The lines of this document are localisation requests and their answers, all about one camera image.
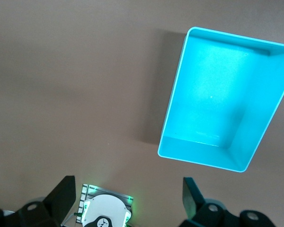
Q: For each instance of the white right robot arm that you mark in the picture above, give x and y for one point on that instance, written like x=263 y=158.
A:
x=106 y=210

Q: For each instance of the teal plastic storage bin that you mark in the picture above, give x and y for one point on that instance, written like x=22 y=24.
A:
x=215 y=101

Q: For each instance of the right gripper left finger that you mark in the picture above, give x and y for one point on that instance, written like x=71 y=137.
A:
x=59 y=203

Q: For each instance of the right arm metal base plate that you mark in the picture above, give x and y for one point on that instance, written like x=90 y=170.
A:
x=87 y=190

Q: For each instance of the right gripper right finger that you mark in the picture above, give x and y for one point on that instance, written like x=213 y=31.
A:
x=196 y=208

